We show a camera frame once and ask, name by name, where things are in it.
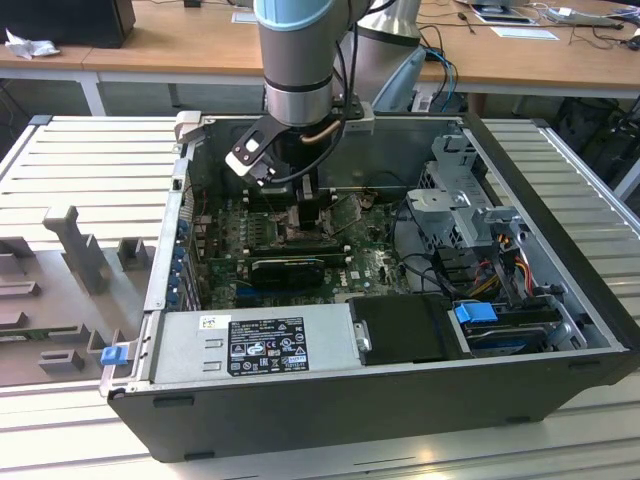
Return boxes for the black office chair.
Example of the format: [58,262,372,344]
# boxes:
[552,94,640,189]

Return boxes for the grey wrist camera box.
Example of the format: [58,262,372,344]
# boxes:
[329,94,377,136]

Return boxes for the black plastic shroud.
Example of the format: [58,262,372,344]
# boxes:
[346,293,454,367]

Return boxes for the silver power supply unit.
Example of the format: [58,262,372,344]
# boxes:
[144,302,362,386]

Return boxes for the blue plastic latch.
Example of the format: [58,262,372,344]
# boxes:
[100,346,127,370]

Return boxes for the green motherboard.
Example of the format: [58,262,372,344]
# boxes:
[192,187,419,311]

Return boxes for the black wire bundle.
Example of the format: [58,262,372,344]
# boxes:
[389,197,474,301]

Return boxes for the wooden desk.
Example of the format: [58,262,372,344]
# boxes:
[417,0,640,101]
[0,0,274,119]

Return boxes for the black RAM slot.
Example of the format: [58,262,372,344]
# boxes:
[209,251,354,267]
[247,238,346,254]
[242,187,337,211]

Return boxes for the crumpled white paper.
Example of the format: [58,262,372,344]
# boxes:
[3,27,62,62]

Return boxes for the copper coloured tube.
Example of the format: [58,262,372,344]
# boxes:
[301,121,347,147]

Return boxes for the black and grey PC case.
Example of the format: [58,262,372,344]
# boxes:
[99,112,640,464]

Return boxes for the blue expansion slot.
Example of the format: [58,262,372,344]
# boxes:
[234,283,266,307]

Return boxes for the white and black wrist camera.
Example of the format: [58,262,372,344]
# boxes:
[224,115,292,190]

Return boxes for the metal socket cover frame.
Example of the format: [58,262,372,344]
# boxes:
[327,192,371,239]

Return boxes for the red and yellow wires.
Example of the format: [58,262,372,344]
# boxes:
[472,239,534,299]

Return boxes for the green RAM stick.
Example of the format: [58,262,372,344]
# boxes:
[0,327,84,347]

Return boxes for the pale blue teach pendant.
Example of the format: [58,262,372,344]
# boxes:
[372,43,430,114]

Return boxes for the hard disk in blue carrier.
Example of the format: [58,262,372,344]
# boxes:
[452,299,561,359]

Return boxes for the grey parts rack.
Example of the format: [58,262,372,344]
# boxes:
[0,204,154,389]

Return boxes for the black graphics card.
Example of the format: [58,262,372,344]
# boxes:
[248,256,327,290]

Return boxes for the white paper sheet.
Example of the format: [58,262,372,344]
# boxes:
[489,25,561,42]

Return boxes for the grey metal drive cage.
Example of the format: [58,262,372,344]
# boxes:
[402,132,534,266]

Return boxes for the black computer box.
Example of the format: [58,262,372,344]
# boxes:
[0,0,137,50]

